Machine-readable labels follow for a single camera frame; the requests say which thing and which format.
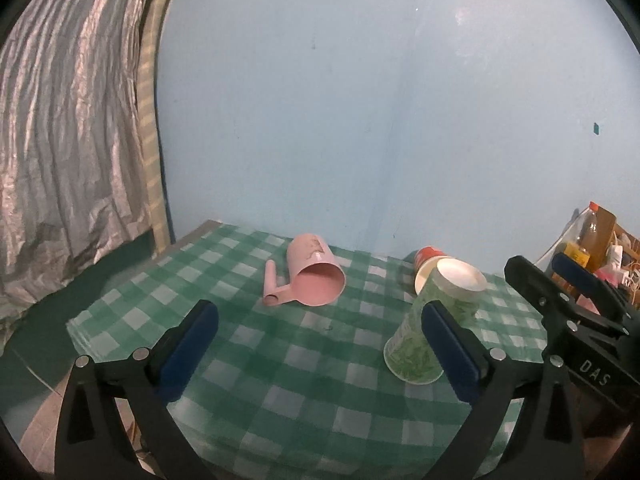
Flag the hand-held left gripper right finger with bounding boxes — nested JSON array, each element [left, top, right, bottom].
[[420, 301, 587, 480]]

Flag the silver crinkled curtain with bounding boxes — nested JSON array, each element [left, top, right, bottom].
[[0, 0, 167, 322]]

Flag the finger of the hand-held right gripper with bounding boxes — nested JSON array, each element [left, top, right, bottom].
[[552, 252, 640, 323], [504, 255, 629, 361]]

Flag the red paper cup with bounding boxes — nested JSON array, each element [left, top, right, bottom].
[[413, 246, 455, 295]]

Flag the green patterned paper cup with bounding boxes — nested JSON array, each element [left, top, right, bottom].
[[383, 257, 489, 385]]

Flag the striped green fabric strip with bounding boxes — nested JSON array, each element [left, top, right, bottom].
[[137, 0, 187, 257]]

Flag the orange-capped drink bottle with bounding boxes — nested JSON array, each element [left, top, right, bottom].
[[575, 201, 602, 272]]

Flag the green checkered tablecloth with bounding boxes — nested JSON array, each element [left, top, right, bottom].
[[65, 220, 551, 477]]

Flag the yellow label bottle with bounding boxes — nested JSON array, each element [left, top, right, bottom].
[[562, 242, 592, 273]]

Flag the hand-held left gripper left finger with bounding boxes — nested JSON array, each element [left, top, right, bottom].
[[54, 300, 220, 480]]

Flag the brown cardboard piece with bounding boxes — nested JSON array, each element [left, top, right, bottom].
[[597, 206, 619, 263]]

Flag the pink plastic cup with handle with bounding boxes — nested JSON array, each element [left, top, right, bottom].
[[263, 233, 347, 309]]

